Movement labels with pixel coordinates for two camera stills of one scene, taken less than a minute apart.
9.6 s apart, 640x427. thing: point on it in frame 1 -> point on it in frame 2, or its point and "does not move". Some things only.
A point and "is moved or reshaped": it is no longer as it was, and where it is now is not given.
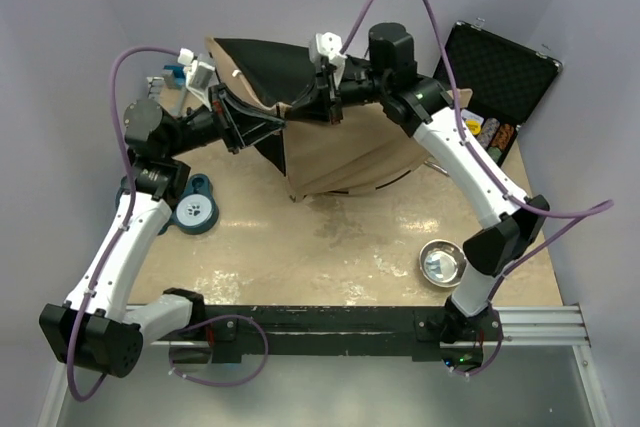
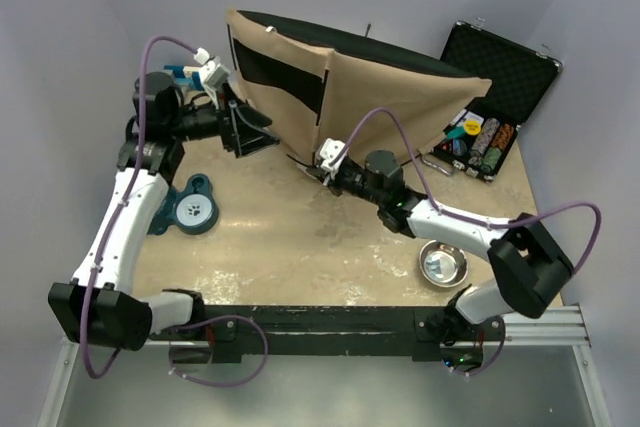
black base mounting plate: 237,333 does not move
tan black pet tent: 362,149 is moved or reshaped
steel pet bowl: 442,263 does not move
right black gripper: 315,102 -> 335,183
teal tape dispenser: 196,211 does not move
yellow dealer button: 473,126 does not move
